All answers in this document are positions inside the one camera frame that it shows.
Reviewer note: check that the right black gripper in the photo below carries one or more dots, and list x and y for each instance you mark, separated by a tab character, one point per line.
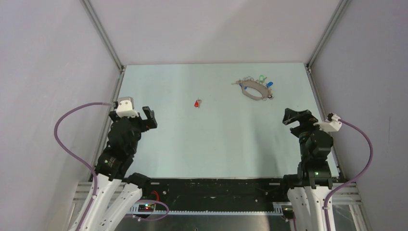
306	119

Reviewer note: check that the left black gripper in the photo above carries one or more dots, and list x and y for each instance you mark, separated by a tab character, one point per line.
150	122

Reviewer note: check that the large metal keyring plate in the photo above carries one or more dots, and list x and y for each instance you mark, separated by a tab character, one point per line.
255	90

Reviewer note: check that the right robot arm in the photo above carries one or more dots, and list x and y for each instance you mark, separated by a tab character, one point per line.
309	189

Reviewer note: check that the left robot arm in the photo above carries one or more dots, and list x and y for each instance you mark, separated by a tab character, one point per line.
112	194

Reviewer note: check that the red tagged key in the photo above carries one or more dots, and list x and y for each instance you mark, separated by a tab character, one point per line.
197	103

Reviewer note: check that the left electronics board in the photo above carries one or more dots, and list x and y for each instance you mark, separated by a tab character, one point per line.
146	207

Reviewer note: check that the electronics board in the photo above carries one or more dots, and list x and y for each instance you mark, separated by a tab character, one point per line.
288	213
146	207

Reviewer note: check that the right electronics board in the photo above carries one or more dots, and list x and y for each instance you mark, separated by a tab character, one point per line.
288	213

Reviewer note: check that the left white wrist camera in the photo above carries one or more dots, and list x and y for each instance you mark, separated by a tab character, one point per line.
125	108

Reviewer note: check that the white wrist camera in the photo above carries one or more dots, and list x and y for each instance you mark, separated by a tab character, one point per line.
331	124
125	108

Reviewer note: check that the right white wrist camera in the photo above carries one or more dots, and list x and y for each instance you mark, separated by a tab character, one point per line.
331	124

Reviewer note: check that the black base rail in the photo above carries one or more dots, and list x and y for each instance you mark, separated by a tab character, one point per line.
219	194

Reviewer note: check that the grey cable duct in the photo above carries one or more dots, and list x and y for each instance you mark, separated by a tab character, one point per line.
135	210

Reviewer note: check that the right aluminium frame post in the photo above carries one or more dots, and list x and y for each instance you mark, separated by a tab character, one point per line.
329	29

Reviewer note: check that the aluminium frame post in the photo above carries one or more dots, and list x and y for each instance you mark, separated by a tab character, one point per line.
329	29
94	19

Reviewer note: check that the left aluminium frame post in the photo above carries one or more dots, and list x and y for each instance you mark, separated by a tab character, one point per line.
94	19

